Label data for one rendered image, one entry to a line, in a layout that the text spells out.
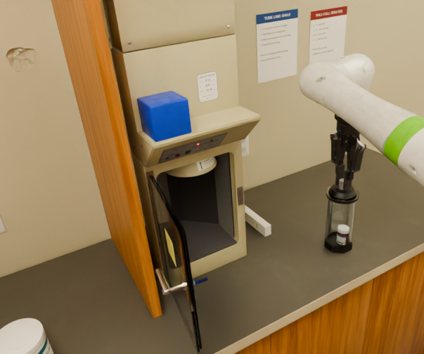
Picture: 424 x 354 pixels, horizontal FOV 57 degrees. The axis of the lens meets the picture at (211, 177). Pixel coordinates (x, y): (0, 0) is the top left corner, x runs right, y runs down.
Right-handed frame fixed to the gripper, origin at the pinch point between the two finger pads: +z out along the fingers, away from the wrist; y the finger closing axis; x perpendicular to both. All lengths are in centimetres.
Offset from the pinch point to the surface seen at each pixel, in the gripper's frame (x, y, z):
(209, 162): 40.8, 17.1, -10.9
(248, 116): 34.2, 4.3, -28.2
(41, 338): 100, 2, 15
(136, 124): 63, 14, -30
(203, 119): 45, 10, -28
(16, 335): 106, 5, 14
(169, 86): 52, 14, -38
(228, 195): 34.3, 17.9, 3.9
